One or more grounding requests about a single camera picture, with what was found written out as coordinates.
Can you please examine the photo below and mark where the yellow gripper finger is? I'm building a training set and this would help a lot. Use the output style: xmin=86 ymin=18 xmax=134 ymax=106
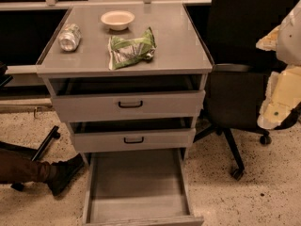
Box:
xmin=257 ymin=66 xmax=301 ymax=130
xmin=256 ymin=26 xmax=279 ymax=51

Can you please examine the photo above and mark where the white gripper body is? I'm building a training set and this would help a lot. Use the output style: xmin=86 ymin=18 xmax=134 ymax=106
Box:
xmin=276 ymin=0 xmax=301 ymax=65

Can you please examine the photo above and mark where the green jalapeno chip bag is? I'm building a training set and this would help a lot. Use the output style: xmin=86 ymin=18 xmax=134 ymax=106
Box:
xmin=108 ymin=27 xmax=156 ymax=70

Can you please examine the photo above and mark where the grey middle drawer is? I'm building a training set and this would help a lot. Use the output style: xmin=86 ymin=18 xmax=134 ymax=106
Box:
xmin=70 ymin=118 xmax=196 ymax=153

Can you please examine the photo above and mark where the grey drawer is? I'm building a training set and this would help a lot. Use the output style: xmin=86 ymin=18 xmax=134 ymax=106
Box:
xmin=83 ymin=149 xmax=204 ymax=226
xmin=70 ymin=118 xmax=196 ymax=153
xmin=51 ymin=75 xmax=205 ymax=122

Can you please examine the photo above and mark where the grey drawer cabinet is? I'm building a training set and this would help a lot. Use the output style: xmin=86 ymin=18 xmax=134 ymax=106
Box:
xmin=38 ymin=4 xmax=212 ymax=153

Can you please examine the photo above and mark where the grey bottom drawer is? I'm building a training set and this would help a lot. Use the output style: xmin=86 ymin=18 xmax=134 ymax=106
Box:
xmin=83 ymin=149 xmax=204 ymax=226

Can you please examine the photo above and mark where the grey top drawer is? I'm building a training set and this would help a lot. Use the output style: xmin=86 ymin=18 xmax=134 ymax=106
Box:
xmin=51 ymin=75 xmax=205 ymax=122

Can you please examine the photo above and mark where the black office chair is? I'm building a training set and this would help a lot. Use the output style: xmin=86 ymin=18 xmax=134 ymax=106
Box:
xmin=195 ymin=0 xmax=299 ymax=179

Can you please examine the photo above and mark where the white paper bowl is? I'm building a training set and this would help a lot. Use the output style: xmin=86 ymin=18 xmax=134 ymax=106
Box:
xmin=101 ymin=10 xmax=135 ymax=31

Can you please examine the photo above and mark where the crushed silver soda can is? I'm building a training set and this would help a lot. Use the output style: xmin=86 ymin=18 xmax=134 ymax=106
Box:
xmin=58 ymin=24 xmax=81 ymax=52

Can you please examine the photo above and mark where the black shoe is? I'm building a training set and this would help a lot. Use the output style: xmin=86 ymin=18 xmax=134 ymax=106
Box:
xmin=46 ymin=154 xmax=85 ymax=196

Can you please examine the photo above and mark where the brown trouser leg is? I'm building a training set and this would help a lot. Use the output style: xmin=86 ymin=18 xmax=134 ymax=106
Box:
xmin=0 ymin=149 xmax=55 ymax=184

